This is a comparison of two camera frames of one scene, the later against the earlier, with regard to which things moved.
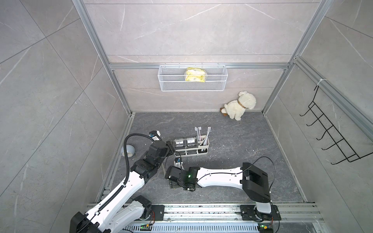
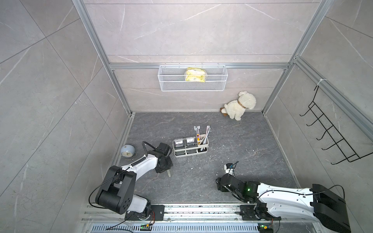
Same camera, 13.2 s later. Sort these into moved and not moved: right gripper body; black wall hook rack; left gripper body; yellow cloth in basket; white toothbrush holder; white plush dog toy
Moved: left gripper body; right gripper body
Not moved: white toothbrush holder; white plush dog toy; yellow cloth in basket; black wall hook rack
